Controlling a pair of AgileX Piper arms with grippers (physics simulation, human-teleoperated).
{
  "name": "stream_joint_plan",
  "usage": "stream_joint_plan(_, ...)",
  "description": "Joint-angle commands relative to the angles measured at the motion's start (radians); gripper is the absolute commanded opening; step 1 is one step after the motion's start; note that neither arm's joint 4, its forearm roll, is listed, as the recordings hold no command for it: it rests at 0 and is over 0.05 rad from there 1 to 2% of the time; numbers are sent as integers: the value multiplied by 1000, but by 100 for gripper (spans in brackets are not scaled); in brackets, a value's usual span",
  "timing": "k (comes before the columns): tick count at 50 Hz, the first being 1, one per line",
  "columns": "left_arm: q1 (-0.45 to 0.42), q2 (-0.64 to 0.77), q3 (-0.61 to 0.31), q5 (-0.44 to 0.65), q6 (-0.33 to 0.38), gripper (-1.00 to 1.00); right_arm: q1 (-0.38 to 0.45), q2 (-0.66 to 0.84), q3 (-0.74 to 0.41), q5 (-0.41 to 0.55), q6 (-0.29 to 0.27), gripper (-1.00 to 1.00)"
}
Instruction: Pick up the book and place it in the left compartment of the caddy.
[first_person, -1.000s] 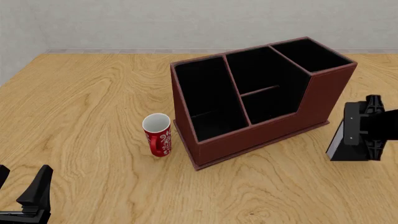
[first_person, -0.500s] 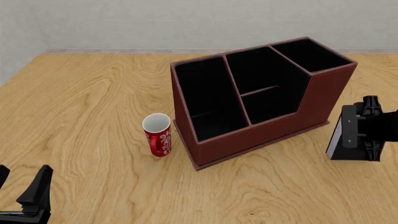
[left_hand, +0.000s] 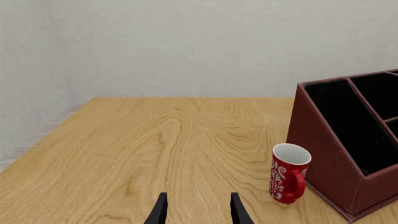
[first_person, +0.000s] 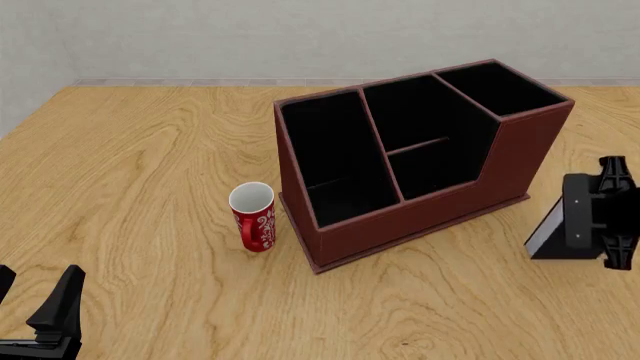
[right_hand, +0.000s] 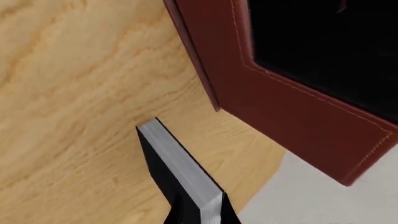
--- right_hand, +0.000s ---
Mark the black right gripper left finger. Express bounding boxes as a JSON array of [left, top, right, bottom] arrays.
[[135, 118, 224, 224]]

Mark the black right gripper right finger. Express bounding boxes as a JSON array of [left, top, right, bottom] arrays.
[[155, 116, 244, 224]]

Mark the red-brown desk caddy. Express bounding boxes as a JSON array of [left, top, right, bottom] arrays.
[[162, 0, 398, 188]]

